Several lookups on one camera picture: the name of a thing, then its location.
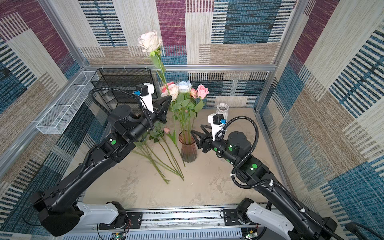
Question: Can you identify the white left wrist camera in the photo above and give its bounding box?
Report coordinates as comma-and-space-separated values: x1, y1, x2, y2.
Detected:
134, 83, 155, 113

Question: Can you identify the red glass vase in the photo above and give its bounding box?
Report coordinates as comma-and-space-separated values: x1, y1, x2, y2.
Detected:
179, 130, 198, 163

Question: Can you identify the white ribbed ceramic vase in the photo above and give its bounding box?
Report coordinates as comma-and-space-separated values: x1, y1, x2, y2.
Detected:
216, 103, 229, 120

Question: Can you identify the black wire shelf rack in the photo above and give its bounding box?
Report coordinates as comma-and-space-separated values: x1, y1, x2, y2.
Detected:
91, 68, 160, 114

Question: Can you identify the pile of artificial flowers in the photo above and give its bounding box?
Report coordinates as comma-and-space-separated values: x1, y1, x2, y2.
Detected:
134, 123, 185, 185

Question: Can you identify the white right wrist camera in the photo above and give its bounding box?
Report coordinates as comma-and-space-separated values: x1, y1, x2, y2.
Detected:
208, 114, 227, 141

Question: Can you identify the large pale pink peony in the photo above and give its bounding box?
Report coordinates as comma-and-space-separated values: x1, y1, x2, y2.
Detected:
161, 82, 179, 101

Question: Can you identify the white wire mesh basket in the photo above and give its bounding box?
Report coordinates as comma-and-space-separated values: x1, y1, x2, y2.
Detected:
36, 71, 95, 135

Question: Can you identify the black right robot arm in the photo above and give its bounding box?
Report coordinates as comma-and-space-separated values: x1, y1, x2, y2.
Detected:
191, 114, 341, 240

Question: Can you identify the black cable bottom right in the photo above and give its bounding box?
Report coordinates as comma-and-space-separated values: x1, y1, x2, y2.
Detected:
344, 221, 384, 240

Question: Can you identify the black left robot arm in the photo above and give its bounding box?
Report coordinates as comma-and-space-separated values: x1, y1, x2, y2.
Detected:
30, 84, 172, 237

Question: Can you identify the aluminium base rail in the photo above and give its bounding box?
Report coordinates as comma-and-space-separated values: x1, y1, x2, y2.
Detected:
56, 199, 308, 240

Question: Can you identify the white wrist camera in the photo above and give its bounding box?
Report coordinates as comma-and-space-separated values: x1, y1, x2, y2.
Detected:
134, 83, 155, 113
208, 114, 227, 141

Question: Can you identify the white rose stem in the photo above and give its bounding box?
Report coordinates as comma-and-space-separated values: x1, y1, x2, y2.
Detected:
176, 81, 192, 131

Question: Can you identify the pink rose spray stem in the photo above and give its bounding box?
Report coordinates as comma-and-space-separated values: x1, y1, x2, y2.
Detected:
188, 85, 210, 130

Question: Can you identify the pink tulip with leaves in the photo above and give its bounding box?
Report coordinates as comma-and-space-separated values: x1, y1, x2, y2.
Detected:
160, 127, 182, 173

